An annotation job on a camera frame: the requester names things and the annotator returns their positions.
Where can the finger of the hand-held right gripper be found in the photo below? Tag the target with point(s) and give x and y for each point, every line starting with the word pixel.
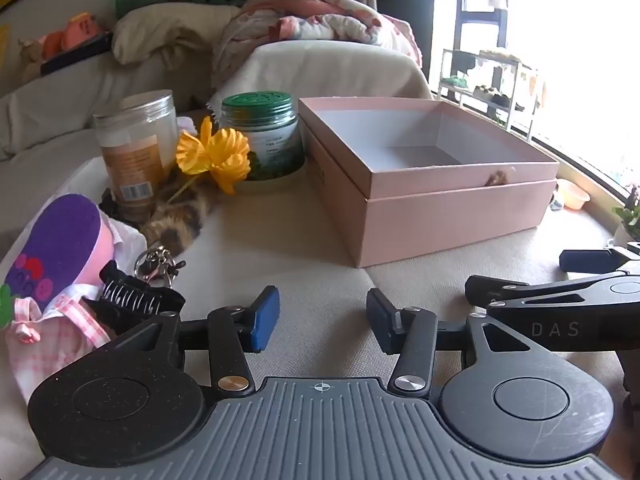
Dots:
pixel 485 290
pixel 590 260

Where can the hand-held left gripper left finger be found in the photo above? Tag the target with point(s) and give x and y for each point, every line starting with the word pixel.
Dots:
pixel 265 317

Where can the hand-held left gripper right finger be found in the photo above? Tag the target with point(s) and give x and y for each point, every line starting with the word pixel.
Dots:
pixel 380 322

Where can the pink cardboard box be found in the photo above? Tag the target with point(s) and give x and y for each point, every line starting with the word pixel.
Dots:
pixel 450 220

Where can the yellow fabric flower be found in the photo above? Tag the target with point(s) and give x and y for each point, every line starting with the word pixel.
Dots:
pixel 225 155

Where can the pink checkered cloth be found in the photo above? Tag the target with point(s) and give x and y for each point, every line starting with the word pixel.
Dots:
pixel 55 340

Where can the purple and pink plush slipper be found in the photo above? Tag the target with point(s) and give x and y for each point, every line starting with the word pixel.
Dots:
pixel 55 245

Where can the potted plant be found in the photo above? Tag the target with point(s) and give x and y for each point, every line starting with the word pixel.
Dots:
pixel 631 215

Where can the orange plastic bowl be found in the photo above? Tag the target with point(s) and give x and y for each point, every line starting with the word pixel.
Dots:
pixel 572 197

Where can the black hair claw clip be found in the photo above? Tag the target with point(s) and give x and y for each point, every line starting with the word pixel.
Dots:
pixel 150 300

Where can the leopard print fur tail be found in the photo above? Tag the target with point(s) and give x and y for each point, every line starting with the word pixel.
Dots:
pixel 175 220

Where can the metal shelf rack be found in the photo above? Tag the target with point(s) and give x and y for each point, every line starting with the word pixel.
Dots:
pixel 511 105

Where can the jar with green lid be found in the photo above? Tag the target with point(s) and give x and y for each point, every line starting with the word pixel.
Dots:
pixel 270 135

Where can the clear jar with beige lid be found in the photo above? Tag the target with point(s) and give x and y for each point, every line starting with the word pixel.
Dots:
pixel 132 160

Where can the lilac cloth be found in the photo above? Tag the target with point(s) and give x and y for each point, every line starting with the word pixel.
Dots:
pixel 186 124

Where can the beige covered sofa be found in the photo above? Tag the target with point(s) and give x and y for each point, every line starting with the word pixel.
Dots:
pixel 50 110

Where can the pink floral blanket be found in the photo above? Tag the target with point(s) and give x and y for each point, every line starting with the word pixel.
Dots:
pixel 325 20

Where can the cream pillow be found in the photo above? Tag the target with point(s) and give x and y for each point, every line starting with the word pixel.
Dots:
pixel 165 30

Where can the dark blue tray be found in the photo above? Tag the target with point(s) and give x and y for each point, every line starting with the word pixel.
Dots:
pixel 75 57

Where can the orange plush toy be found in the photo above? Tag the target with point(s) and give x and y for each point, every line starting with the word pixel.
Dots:
pixel 80 27

